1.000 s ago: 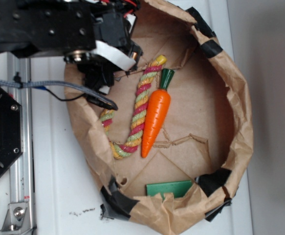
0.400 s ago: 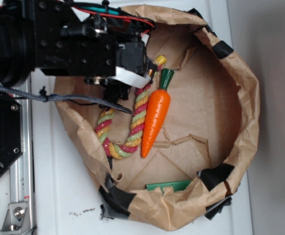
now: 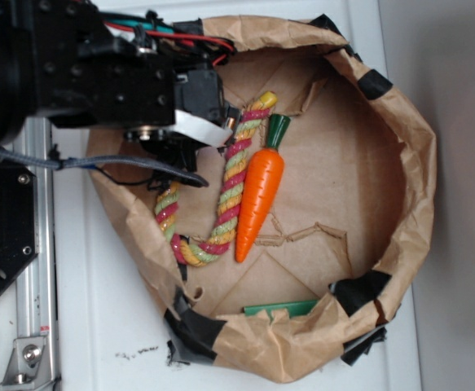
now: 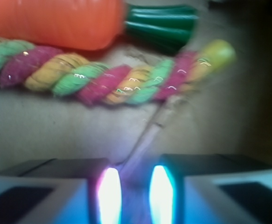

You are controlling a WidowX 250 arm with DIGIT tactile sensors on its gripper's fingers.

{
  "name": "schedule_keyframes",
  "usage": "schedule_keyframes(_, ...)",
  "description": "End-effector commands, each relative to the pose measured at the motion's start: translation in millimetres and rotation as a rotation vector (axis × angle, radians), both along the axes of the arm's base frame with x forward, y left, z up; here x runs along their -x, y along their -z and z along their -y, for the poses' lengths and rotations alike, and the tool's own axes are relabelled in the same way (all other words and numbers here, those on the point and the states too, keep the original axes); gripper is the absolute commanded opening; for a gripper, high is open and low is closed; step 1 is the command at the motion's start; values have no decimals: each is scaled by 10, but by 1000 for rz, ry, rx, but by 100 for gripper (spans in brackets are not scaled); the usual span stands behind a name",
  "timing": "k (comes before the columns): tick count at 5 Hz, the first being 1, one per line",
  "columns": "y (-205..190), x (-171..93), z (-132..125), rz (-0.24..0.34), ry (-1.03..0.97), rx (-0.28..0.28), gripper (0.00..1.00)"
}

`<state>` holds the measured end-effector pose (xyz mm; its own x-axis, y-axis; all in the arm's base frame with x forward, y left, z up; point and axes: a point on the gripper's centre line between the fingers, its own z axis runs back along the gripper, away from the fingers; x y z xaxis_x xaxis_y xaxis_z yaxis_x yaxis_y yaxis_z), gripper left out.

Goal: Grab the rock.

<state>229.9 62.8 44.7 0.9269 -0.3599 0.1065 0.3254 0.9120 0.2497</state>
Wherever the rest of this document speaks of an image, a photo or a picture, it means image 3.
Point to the silver corner bracket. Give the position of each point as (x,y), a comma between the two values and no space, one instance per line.
(32,365)

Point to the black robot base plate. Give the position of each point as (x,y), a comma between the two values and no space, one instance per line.
(17,222)

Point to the orange plastic toy carrot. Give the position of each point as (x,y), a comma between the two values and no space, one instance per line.
(262,181)

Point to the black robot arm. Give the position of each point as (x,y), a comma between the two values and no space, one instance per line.
(31,32)

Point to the crumpled brown paper bag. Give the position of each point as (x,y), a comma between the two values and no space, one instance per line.
(350,226)

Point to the green plastic block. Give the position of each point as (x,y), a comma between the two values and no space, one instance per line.
(294,308)

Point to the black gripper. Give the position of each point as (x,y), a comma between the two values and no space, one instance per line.
(166,97)

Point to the aluminium extrusion rail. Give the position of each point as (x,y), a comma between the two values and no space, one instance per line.
(37,252)

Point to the multicolour twisted rope toy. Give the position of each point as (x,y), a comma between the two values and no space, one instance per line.
(229,201)

